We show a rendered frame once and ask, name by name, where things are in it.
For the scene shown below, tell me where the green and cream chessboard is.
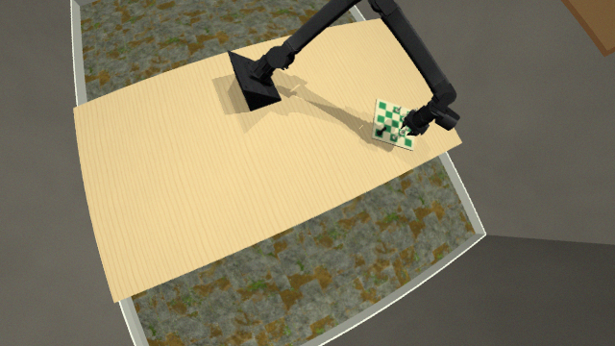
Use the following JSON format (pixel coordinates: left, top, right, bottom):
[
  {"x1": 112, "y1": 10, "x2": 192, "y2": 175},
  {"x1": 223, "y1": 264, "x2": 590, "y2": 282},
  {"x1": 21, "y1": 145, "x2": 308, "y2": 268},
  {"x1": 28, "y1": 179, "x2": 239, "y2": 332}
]
[{"x1": 371, "y1": 98, "x2": 415, "y2": 151}]

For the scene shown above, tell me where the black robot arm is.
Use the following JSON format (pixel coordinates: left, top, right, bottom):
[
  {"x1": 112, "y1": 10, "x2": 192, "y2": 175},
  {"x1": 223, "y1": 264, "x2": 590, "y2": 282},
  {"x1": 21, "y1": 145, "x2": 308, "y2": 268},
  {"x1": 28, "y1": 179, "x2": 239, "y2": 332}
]
[{"x1": 244, "y1": 0, "x2": 460, "y2": 131}]

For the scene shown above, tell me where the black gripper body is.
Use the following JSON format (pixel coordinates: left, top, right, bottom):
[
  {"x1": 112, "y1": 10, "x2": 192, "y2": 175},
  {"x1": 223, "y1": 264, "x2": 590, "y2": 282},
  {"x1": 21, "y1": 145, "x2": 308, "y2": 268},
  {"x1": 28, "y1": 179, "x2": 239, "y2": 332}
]
[{"x1": 404, "y1": 110, "x2": 430, "y2": 136}]

